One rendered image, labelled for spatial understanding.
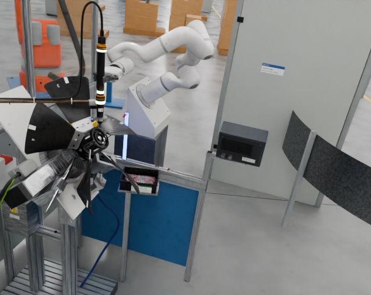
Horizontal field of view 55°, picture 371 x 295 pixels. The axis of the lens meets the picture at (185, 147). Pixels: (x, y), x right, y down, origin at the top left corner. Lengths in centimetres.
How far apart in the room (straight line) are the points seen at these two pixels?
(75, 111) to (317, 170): 198
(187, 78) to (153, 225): 102
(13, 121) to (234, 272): 189
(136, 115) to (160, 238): 87
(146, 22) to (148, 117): 875
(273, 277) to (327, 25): 207
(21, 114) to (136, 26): 933
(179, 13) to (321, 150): 684
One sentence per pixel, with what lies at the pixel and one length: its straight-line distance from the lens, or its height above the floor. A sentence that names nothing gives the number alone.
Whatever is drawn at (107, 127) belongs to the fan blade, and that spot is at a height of 118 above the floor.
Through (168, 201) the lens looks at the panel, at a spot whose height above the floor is 63.
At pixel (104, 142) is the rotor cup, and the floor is 120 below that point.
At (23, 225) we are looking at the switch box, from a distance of 211.
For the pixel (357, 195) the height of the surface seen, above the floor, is 71.
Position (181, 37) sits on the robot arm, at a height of 169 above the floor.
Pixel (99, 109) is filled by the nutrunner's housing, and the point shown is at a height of 134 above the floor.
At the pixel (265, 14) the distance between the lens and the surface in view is 333.
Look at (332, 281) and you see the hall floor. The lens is 317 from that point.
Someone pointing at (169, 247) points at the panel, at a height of 25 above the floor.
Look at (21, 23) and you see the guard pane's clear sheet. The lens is 246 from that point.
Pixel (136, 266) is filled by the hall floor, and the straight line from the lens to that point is 282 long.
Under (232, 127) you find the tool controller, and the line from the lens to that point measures 203.
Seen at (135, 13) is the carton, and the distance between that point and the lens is 1107.
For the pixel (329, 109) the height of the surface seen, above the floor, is 102.
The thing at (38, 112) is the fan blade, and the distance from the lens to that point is 162.
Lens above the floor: 202
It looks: 27 degrees down
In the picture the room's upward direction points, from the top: 8 degrees clockwise
